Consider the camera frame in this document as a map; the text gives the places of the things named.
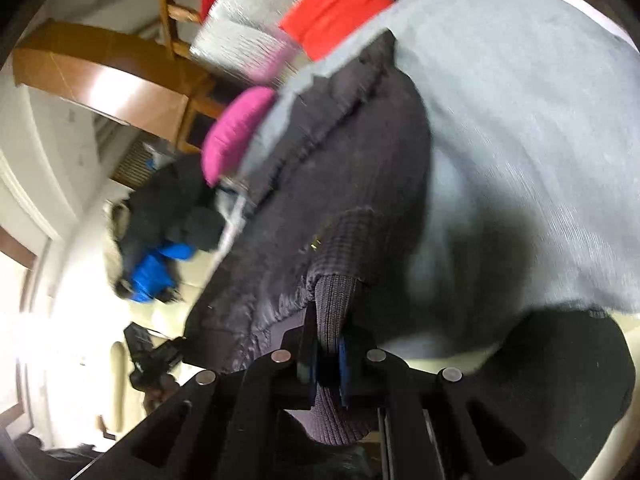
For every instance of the brown wooden cabinet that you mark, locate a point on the brown wooden cabinet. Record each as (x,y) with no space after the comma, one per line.
(100,85)

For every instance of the wooden stair railing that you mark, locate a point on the wooden stair railing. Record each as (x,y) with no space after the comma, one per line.
(170,10)

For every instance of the brown slatted screen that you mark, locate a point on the brown slatted screen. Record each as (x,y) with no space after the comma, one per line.
(132,165)

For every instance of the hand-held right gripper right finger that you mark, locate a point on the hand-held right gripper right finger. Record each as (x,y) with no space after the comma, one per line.
(345,370)

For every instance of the black puffer coat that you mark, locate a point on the black puffer coat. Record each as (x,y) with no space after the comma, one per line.
(175,200)

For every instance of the orange-red cushion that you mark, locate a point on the orange-red cushion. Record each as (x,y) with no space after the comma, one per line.
(335,5)

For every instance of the dark quilted puffer jacket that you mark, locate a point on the dark quilted puffer jacket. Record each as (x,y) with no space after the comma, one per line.
(350,170)

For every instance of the bright blue jacket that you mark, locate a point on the bright blue jacket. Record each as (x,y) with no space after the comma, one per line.
(155,270)

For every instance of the grey bed sheet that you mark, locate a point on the grey bed sheet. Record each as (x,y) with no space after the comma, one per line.
(525,110)

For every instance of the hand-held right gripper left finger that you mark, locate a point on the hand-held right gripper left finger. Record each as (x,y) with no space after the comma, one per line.
(307,370)

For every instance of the pink pillow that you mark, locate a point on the pink pillow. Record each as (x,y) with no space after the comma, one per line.
(235,130)

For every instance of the silver foil insulation mat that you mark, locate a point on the silver foil insulation mat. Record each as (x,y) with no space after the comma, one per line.
(235,40)

